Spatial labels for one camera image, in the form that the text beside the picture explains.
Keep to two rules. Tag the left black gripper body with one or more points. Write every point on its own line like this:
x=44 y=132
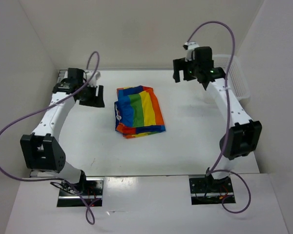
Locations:
x=88 y=92

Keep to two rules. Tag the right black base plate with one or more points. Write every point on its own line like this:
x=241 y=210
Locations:
x=204 y=190

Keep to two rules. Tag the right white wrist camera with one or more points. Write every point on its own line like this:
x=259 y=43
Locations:
x=190 y=48

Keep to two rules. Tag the white plastic basket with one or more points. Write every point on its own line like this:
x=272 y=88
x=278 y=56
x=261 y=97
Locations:
x=236 y=77

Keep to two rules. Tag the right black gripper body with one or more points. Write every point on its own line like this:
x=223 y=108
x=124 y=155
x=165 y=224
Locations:
x=193 y=68

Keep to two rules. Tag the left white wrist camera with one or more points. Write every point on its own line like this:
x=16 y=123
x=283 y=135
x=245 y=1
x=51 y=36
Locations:
x=91 y=78

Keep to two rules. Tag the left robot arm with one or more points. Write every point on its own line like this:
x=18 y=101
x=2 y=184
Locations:
x=41 y=149

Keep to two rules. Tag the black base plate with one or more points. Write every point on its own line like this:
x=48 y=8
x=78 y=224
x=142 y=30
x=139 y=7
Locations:
x=93 y=194
x=204 y=190

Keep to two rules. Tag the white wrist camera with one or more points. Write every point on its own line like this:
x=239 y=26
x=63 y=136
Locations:
x=190 y=48
x=91 y=78

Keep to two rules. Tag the rainbow striped shorts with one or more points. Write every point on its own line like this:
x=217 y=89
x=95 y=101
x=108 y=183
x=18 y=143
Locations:
x=137 y=112

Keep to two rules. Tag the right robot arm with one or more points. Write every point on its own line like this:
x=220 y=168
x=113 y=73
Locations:
x=242 y=132

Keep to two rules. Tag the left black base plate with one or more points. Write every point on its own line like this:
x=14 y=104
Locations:
x=93 y=194

